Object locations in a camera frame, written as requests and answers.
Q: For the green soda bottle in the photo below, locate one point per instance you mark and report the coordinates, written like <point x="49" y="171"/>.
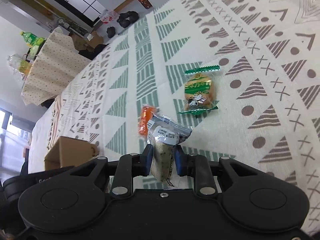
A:
<point x="31" y="39"/>

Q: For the green biscuit packet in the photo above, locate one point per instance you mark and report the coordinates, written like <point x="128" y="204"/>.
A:
<point x="199" y="90"/>

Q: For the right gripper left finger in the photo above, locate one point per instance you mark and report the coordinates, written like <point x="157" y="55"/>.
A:
<point x="146" y="160"/>

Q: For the patterned bed blanket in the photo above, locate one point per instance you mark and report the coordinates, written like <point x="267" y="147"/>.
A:
<point x="243" y="75"/>

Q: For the orange snack packet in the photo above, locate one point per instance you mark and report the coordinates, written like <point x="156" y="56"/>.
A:
<point x="145" y="115"/>

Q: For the red white plastic bag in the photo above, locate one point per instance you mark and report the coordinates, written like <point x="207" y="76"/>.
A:
<point x="108" y="16"/>

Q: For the silver white snack packet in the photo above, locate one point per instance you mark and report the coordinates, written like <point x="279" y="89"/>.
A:
<point x="164" y="135"/>

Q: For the table with dotted cloth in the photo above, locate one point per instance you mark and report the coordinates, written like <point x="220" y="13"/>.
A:
<point x="55" y="66"/>

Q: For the black shoes on floor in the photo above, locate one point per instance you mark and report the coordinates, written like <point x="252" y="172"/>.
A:
<point x="124" y="20"/>

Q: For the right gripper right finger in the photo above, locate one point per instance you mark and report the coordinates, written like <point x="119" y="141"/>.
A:
<point x="180" y="161"/>

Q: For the cardboard box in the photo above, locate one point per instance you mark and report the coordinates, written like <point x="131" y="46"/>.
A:
<point x="69" y="152"/>

